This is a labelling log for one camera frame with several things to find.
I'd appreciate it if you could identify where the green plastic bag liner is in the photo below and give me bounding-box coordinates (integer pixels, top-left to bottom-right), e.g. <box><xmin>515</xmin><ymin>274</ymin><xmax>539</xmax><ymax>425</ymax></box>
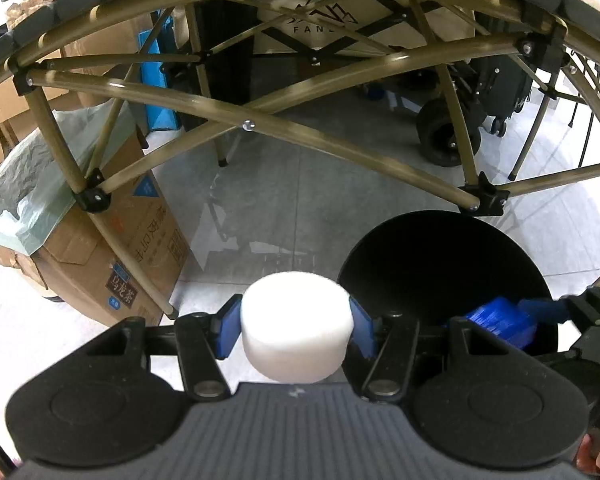
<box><xmin>0</xmin><ymin>105</ymin><xmax>136</xmax><ymax>256</ymax></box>

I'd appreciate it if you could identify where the black round trash bin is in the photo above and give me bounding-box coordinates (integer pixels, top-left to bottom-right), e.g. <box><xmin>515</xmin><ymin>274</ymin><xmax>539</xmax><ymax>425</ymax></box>
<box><xmin>337</xmin><ymin>210</ymin><xmax>560</xmax><ymax>361</ymax></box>

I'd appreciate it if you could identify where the beige folding wagon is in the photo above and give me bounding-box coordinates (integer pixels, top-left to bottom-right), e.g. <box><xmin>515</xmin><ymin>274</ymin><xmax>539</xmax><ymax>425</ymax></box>
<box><xmin>252</xmin><ymin>0</ymin><xmax>486</xmax><ymax>166</ymax></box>

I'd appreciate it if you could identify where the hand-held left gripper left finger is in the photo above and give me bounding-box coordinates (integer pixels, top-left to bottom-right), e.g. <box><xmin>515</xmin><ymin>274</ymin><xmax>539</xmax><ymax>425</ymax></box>
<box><xmin>85</xmin><ymin>294</ymin><xmax>244</xmax><ymax>402</ymax></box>

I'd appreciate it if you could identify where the small plain cardboard box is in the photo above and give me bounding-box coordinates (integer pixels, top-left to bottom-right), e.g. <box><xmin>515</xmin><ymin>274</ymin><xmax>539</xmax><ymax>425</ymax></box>
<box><xmin>0</xmin><ymin>72</ymin><xmax>71</xmax><ymax>173</ymax></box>

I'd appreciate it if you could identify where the blue paper bag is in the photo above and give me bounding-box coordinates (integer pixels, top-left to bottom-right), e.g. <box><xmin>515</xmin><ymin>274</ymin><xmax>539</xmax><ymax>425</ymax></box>
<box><xmin>139</xmin><ymin>15</ymin><xmax>181</xmax><ymax>133</ymax></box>

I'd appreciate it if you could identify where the folding table frame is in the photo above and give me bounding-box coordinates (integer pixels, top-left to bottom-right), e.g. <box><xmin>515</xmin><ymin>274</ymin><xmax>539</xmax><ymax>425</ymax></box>
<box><xmin>0</xmin><ymin>0</ymin><xmax>600</xmax><ymax>321</ymax></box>

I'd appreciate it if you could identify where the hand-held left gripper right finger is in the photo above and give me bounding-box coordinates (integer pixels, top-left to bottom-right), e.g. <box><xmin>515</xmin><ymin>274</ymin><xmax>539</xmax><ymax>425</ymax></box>
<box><xmin>347</xmin><ymin>296</ymin><xmax>523</xmax><ymax>404</ymax></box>

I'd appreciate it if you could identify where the large plain cardboard box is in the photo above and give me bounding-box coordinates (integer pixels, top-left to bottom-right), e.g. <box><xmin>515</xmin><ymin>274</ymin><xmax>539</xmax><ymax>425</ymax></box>
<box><xmin>60</xmin><ymin>10</ymin><xmax>156</xmax><ymax>111</ymax></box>

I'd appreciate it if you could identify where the blue ribbed packet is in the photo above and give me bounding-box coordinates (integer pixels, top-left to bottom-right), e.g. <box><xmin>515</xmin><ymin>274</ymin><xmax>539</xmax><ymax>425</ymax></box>
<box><xmin>464</xmin><ymin>296</ymin><xmax>537</xmax><ymax>351</ymax></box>

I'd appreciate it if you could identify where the printed cardboard box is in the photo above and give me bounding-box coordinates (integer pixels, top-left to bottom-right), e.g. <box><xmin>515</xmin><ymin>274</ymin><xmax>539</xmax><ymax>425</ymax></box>
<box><xmin>0</xmin><ymin>105</ymin><xmax>191</xmax><ymax>328</ymax></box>

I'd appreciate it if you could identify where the black upright case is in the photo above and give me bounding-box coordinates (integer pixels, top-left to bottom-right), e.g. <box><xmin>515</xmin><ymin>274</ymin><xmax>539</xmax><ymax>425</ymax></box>
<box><xmin>195</xmin><ymin>0</ymin><xmax>256</xmax><ymax>96</ymax></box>

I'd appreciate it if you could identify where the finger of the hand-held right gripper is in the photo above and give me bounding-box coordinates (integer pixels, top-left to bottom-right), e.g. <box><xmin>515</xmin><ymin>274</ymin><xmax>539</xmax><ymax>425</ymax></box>
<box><xmin>517</xmin><ymin>287</ymin><xmax>600</xmax><ymax>328</ymax></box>

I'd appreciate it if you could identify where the white foam cylinder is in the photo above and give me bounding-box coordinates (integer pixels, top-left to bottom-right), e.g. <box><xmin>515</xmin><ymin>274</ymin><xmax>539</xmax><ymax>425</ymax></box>
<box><xmin>240</xmin><ymin>271</ymin><xmax>355</xmax><ymax>385</ymax></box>

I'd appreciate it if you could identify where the black suitcase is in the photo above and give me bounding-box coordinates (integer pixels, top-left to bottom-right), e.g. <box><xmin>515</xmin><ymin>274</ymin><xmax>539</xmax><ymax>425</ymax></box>
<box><xmin>475</xmin><ymin>50</ymin><xmax>536</xmax><ymax>136</ymax></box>

